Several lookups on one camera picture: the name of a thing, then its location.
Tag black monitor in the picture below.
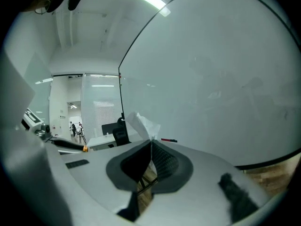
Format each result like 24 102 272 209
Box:
101 122 121 137

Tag thin-rimmed eyeglasses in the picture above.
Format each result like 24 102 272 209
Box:
34 0 52 15

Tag white ceiling pipes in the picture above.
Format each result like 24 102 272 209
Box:
55 8 79 48

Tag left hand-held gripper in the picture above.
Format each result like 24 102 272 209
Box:
22 107 85 155

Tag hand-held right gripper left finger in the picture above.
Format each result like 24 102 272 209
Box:
60 139 152 216

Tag white desk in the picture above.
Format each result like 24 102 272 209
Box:
86 134 128 152

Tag black office chair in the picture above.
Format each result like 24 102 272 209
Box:
112 117 132 147

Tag black-framed whiteboard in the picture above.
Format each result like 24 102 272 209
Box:
118 0 301 174

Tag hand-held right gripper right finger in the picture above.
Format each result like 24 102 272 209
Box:
137 139 271 226

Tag white paper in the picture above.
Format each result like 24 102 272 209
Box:
124 111 162 142

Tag frosted glass partition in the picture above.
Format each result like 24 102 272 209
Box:
80 73 123 144

